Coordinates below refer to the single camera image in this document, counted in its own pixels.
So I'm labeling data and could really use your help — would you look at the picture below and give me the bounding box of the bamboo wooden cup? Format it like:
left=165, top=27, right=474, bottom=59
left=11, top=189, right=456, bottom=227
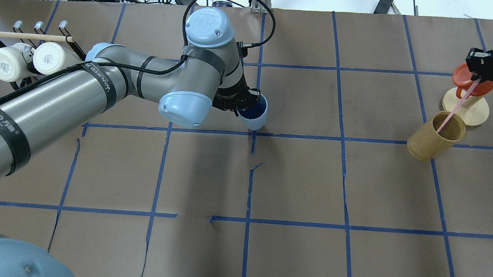
left=407, top=111, right=466, bottom=161

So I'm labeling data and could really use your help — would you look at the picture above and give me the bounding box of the pink chopstick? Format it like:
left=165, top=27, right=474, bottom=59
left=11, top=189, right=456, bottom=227
left=437, top=76, right=481, bottom=134

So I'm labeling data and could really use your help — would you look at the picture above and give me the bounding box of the wooden dowel rod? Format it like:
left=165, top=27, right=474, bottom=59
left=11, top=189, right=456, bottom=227
left=0, top=32, right=76, bottom=43

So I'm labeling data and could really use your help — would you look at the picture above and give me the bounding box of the orange cup on stand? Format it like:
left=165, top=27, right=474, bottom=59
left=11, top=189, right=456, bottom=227
left=452, top=63, right=493, bottom=99

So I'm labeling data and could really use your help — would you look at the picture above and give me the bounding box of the wooden mug tree stand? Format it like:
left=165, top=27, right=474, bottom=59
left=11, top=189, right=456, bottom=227
left=441, top=87, right=490, bottom=127

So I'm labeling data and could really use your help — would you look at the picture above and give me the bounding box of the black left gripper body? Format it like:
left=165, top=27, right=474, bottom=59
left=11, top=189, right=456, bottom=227
left=213, top=77, right=262, bottom=114

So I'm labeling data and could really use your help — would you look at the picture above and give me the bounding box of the light blue plastic cup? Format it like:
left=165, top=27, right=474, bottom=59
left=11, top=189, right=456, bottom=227
left=237, top=94, right=269, bottom=131

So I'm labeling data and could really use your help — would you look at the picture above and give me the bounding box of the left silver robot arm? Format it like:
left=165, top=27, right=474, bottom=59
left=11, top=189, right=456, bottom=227
left=0, top=7, right=275, bottom=277

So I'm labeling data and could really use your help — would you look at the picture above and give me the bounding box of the white mug near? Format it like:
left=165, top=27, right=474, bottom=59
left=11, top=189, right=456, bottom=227
left=33, top=42, right=81, bottom=75

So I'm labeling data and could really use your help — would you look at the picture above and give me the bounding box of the white mug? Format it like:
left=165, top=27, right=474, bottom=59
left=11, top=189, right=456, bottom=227
left=33, top=42, right=81, bottom=75
left=0, top=42, right=35, bottom=82

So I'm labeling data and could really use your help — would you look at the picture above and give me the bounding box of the white mug far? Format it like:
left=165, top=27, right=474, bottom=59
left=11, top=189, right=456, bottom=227
left=0, top=42, right=35, bottom=82

